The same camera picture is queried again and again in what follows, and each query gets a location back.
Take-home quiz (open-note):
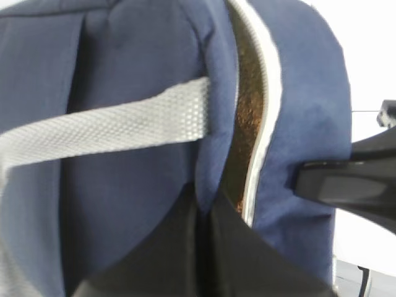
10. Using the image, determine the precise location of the navy blue lunch bag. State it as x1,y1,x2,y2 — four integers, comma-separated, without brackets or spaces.
1,1,351,296

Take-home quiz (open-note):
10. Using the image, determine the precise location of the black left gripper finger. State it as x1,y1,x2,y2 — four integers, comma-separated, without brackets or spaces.
76,183,334,296

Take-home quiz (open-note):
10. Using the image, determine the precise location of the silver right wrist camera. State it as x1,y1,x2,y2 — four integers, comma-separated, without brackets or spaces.
377,100,396,129

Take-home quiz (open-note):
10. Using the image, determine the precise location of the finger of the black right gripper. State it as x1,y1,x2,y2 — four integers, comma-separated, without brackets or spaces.
293,127,395,233

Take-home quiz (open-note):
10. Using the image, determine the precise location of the brown bread loaf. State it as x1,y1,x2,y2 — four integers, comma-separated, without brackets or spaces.
222,1,265,226

